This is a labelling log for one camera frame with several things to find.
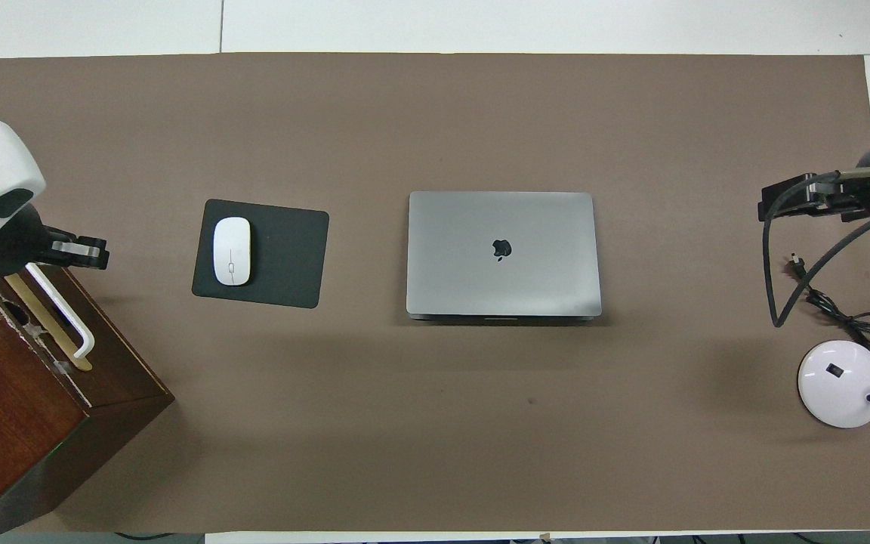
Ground white computer mouse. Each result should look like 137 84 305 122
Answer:
213 217 252 287

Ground dark brown wooden box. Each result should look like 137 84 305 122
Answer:
0 264 175 543

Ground black mouse pad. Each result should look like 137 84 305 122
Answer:
192 199 330 309

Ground silver grey laptop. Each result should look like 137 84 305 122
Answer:
406 190 603 324

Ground white desk lamp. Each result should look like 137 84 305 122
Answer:
797 291 870 429

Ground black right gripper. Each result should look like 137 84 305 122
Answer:
758 172 870 224

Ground white box handle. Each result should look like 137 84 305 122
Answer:
25 263 96 360

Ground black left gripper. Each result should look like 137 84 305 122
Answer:
41 227 110 271

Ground black lamp power cable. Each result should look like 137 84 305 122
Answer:
786 255 870 350

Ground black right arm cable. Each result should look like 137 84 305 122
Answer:
764 170 870 327

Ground large brown table mat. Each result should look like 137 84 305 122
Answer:
0 53 870 533

